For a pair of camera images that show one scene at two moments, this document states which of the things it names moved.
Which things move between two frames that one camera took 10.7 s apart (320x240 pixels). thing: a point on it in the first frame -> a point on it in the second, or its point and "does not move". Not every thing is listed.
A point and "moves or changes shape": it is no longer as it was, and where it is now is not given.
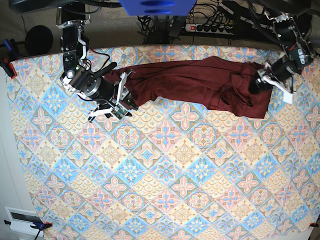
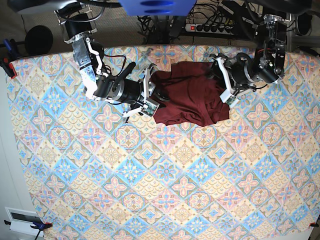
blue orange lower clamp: (40, 226) does not move
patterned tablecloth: (168, 171) does not move
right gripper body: (279, 70) -> (234, 72)
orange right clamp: (313, 224) does not move
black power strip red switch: (210, 28) does not move
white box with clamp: (22, 219) does not move
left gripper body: (102, 89) -> (133, 91)
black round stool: (38, 40) does not move
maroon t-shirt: (223, 85) moves or changes shape
